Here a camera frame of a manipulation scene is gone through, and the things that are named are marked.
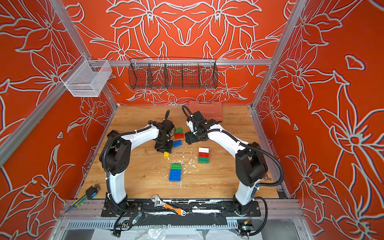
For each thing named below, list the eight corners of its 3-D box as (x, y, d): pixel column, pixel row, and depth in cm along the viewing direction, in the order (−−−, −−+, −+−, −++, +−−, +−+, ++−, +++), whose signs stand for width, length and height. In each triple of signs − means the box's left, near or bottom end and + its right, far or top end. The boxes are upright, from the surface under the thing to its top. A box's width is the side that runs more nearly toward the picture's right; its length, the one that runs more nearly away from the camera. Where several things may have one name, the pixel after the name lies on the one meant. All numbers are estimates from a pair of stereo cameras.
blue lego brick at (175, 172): (170, 176, 85) (169, 174, 82) (170, 171, 87) (170, 169, 84) (181, 176, 85) (180, 174, 82) (181, 171, 87) (181, 169, 84)
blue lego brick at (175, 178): (169, 181, 84) (168, 179, 81) (170, 177, 85) (169, 174, 82) (181, 181, 84) (180, 179, 80) (181, 177, 85) (180, 174, 82)
